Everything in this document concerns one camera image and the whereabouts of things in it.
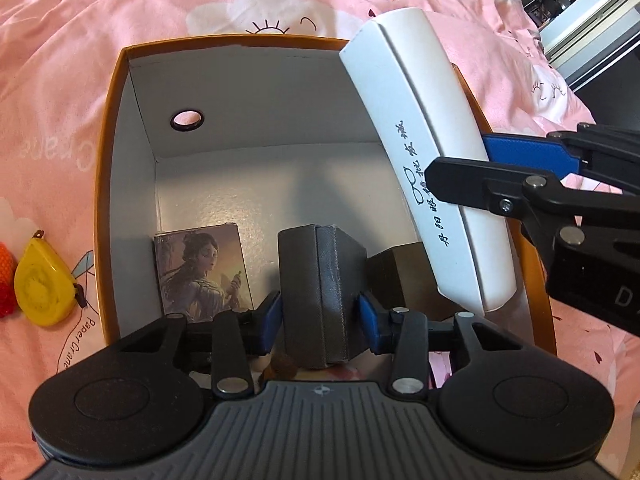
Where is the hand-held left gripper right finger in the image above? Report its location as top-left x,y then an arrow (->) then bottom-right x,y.
357,293 -> 533,397

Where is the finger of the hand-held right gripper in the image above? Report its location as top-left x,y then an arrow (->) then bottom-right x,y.
482,122 -> 640,193
427,156 -> 640,248

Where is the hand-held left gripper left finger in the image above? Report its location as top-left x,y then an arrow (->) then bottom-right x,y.
120,291 -> 282,402

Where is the grey leather box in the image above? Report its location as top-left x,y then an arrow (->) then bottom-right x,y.
276,224 -> 373,370

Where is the long white box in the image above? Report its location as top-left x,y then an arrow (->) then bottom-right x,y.
339,6 -> 518,313

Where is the orange cardboard box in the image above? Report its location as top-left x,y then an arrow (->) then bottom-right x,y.
95,34 -> 558,356

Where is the dark brown box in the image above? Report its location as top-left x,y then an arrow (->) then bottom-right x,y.
367,241 -> 468,321

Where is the card box with figure print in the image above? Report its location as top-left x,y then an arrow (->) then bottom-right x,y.
152,224 -> 253,325

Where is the white door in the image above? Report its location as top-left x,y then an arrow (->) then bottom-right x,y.
540,0 -> 640,93

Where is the yellow tape measure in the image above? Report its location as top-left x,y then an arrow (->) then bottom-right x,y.
14,230 -> 88,328

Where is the red textured toy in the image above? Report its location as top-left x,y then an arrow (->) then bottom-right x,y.
0,242 -> 18,318

